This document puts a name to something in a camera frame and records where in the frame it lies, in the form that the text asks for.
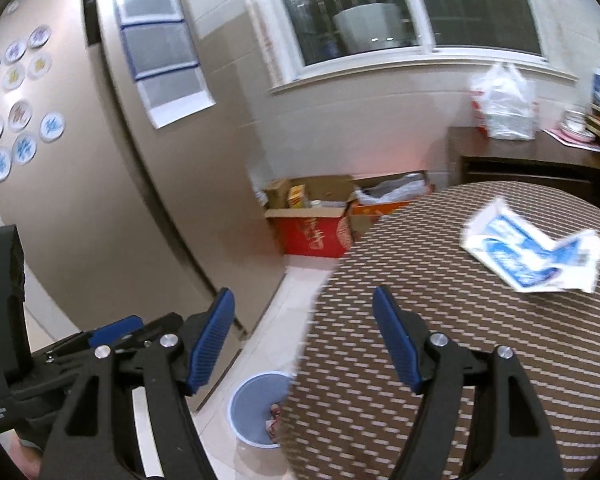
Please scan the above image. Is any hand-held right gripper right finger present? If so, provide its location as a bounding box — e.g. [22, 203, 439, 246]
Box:
[372, 286, 567, 480]

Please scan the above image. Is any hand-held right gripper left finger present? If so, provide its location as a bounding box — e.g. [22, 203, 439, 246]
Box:
[39, 287, 236, 480]

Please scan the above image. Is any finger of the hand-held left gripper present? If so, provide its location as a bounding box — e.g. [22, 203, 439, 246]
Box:
[30, 312, 188, 387]

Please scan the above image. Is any blue plastic trash bin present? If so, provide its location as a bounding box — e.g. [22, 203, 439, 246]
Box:
[228, 371, 297, 448]

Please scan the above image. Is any blue white packet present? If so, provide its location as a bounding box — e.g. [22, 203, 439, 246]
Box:
[460, 197, 600, 294]

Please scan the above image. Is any round table patterned tablecloth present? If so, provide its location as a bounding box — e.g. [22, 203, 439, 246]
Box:
[282, 180, 600, 480]

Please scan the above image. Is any pink white crumpled wrapper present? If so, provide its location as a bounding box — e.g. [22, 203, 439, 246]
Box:
[264, 404, 284, 442]

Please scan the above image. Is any printed brown cardboard box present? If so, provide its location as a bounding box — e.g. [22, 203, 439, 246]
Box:
[347, 199, 422, 251]

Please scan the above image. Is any red cardboard gift box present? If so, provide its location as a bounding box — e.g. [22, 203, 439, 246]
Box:
[265, 207, 354, 260]

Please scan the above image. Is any grey white plastic bag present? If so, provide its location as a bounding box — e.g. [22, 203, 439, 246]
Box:
[357, 172, 434, 206]

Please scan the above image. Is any small brown cardboard carton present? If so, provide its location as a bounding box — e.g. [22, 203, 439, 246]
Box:
[262, 178, 292, 211]

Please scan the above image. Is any open brown cardboard box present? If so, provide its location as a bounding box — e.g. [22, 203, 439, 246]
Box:
[300, 175, 356, 207]

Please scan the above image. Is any small yellow box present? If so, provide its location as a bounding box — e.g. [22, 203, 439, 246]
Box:
[287, 185, 311, 209]

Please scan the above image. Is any beige grey refrigerator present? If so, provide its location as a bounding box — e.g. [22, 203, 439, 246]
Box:
[0, 0, 293, 411]

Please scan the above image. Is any group of round fridge magnets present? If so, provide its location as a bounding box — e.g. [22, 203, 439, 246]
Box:
[0, 22, 67, 184]

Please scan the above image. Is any dark wooden cabinet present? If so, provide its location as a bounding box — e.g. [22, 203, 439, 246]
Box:
[447, 126, 600, 211]

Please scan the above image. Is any white blue-edged calendar sheet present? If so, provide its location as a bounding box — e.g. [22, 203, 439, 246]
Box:
[136, 66, 217, 130]
[112, 0, 185, 26]
[120, 22, 201, 81]

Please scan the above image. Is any white plastic shopping bag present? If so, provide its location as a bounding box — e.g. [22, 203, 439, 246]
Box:
[469, 62, 540, 141]

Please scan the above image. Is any pink table mat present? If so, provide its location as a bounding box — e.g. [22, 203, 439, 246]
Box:
[542, 127, 600, 154]

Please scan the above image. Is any white framed window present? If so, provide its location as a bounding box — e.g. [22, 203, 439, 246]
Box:
[245, 0, 581, 96]

